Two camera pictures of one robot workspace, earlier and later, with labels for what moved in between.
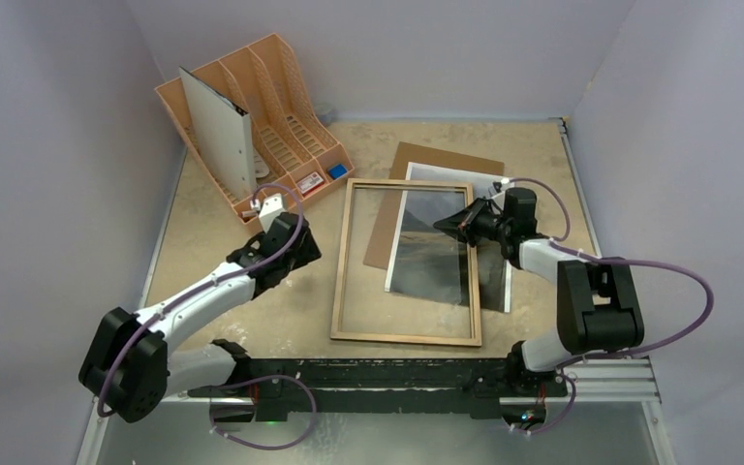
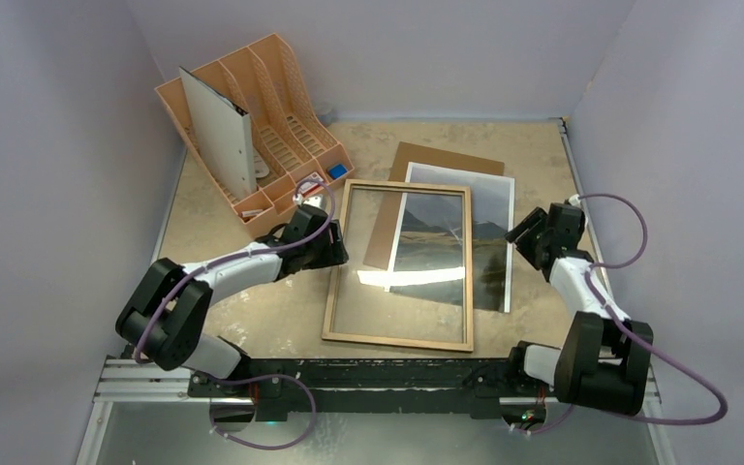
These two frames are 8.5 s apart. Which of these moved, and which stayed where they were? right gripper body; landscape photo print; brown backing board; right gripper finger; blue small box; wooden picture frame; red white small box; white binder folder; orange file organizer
Moved: wooden picture frame; right gripper body; right gripper finger
Stayed: white binder folder; landscape photo print; blue small box; orange file organizer; brown backing board; red white small box
